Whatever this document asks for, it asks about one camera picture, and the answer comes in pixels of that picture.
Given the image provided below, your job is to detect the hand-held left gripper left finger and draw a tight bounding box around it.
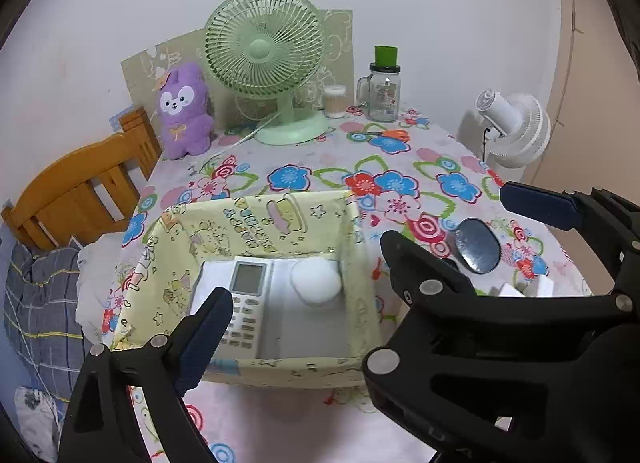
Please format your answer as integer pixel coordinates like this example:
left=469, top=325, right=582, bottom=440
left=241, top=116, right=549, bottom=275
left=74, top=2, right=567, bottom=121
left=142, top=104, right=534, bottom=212
left=59, top=287, right=234, bottom=463

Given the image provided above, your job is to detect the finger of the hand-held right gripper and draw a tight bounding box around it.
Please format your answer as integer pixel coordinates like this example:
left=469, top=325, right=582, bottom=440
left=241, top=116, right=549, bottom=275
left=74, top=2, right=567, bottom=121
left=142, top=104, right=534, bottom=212
left=500, top=182, right=640, bottom=254
left=364, top=231, right=633, bottom=374

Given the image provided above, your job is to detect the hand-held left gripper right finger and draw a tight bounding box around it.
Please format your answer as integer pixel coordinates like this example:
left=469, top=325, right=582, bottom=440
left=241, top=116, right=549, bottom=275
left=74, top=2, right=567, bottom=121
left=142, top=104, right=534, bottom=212
left=434, top=415, right=581, bottom=463

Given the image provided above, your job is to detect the yellow printed fabric basket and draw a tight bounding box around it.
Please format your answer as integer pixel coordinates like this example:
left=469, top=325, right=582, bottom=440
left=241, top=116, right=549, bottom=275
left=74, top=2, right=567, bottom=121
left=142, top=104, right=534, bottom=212
left=107, top=190, right=386, bottom=390

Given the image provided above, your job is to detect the black oval mirror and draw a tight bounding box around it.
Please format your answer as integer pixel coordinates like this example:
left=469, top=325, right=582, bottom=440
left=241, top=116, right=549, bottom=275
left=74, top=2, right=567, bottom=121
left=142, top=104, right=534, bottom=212
left=442, top=217, right=501, bottom=275

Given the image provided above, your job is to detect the white remote control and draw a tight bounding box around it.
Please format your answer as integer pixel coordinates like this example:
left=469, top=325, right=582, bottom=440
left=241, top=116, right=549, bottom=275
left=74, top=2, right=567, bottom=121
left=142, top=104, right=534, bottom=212
left=215, top=260, right=274, bottom=360

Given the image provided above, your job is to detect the white clip fan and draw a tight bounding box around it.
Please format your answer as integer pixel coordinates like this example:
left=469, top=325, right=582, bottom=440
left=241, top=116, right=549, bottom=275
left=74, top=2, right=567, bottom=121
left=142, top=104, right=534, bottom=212
left=457, top=90, right=551, bottom=170

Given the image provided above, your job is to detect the floral tablecloth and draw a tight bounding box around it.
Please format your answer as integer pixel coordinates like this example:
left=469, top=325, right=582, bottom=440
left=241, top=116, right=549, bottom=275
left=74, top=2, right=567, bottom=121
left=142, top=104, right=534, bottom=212
left=102, top=103, right=593, bottom=463

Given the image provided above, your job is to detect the white round case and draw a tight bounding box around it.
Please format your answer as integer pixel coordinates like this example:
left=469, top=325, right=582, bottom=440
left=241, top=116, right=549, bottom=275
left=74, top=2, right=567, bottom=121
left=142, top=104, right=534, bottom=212
left=291, top=259, right=343, bottom=306

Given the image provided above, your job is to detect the white cloth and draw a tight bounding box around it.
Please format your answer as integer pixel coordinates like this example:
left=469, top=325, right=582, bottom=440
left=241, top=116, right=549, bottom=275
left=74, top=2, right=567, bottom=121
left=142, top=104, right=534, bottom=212
left=75, top=235, right=133, bottom=344

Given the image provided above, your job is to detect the beige door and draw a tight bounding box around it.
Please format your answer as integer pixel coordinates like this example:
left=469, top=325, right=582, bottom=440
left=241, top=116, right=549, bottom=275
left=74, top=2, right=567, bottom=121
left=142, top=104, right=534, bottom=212
left=542, top=0, right=640, bottom=294

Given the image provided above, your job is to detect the grey plaid pillow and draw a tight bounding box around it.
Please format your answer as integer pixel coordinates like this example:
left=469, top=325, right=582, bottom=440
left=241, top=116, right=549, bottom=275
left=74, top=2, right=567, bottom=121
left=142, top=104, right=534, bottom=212
left=2, top=238, right=101, bottom=394

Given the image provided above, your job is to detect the grey printed cloth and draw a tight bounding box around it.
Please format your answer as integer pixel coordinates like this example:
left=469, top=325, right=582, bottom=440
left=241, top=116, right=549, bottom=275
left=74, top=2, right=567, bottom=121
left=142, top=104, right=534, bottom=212
left=15, top=385, right=62, bottom=462

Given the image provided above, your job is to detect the glass mug jar green lid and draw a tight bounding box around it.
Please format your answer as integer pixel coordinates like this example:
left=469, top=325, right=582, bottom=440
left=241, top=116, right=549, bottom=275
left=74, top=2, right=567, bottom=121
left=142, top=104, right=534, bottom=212
left=356, top=44, right=402, bottom=123

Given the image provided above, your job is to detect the cotton swab jar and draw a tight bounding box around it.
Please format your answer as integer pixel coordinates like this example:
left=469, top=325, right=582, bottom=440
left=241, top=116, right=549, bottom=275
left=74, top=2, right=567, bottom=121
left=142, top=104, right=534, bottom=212
left=322, top=84, right=347, bottom=118

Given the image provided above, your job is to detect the wooden bed headboard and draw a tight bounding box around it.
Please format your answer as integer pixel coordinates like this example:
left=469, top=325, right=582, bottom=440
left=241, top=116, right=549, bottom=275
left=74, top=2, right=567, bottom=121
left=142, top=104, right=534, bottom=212
left=0, top=107, right=163, bottom=251

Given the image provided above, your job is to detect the purple plush rabbit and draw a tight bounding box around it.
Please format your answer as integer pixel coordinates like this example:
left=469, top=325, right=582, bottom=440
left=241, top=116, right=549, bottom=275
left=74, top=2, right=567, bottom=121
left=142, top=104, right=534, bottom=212
left=151, top=62, right=216, bottom=160

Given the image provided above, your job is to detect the blue paper sheet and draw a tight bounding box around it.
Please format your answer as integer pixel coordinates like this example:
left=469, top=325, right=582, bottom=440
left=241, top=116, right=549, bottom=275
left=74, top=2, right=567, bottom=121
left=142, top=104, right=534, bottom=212
left=107, top=107, right=135, bottom=133

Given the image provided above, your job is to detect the green desk fan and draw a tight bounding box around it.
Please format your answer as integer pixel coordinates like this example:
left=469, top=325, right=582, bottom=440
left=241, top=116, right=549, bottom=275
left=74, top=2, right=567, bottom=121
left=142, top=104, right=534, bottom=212
left=204, top=0, right=328, bottom=145

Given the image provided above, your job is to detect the white fan cable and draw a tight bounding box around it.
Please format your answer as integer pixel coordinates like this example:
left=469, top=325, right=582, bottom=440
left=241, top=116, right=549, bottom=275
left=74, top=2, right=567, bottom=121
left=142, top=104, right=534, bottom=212
left=215, top=110, right=282, bottom=150

